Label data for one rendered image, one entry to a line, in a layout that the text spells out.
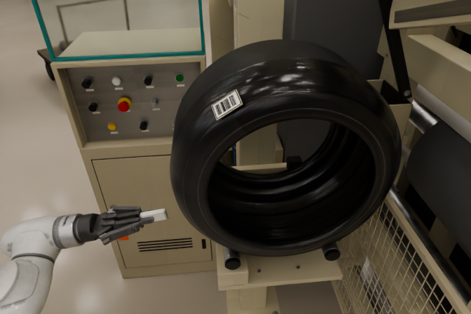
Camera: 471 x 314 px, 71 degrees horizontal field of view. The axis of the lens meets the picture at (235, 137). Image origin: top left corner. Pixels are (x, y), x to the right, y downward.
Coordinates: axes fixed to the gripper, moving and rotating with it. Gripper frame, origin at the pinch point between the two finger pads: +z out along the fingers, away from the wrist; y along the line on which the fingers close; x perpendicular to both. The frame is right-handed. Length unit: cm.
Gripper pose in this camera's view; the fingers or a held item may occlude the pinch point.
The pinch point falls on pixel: (153, 216)
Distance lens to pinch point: 97.7
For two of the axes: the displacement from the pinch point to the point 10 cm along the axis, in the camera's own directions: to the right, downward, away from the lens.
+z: 9.8, -1.8, -0.1
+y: -0.9, -5.5, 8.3
